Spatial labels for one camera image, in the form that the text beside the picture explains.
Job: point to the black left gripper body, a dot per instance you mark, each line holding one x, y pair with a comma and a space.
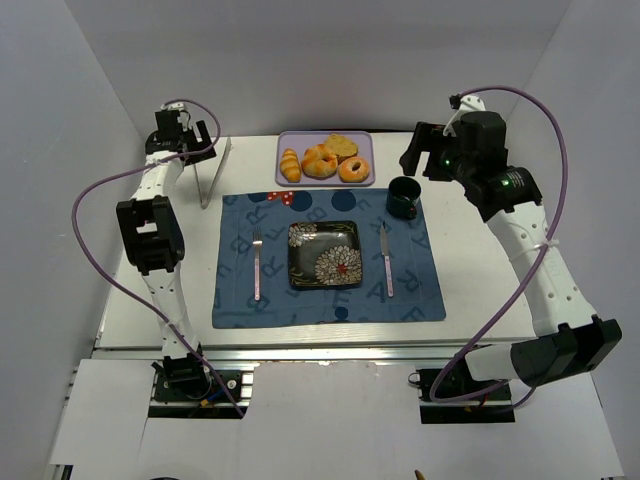
201, 145

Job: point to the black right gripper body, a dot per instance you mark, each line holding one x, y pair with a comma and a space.
426, 151

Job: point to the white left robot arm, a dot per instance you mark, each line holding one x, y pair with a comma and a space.
152, 238

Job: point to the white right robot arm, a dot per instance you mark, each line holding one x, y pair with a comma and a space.
570, 337

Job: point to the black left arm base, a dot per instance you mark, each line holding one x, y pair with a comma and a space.
186, 389

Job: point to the brown bread slice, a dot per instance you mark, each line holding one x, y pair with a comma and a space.
341, 146

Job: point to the striped orange bread roll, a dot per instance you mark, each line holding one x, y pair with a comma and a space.
289, 166

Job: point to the dark green mug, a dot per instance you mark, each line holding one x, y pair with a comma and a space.
403, 195

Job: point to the sugared orange donut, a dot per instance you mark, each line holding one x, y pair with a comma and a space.
354, 170

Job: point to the lilac plastic tray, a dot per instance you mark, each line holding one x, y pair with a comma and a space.
318, 164

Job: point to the black floral square plate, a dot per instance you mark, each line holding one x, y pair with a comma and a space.
324, 255

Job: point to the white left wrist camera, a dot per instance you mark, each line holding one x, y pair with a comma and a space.
174, 106

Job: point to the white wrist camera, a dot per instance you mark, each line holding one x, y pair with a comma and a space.
462, 104
174, 106

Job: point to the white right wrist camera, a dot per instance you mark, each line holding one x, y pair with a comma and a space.
462, 104

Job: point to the knife with pink handle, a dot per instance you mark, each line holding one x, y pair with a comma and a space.
387, 260

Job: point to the fork with pink handle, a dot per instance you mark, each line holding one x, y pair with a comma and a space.
257, 246

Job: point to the aluminium front frame rail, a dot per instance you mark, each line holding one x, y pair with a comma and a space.
414, 352

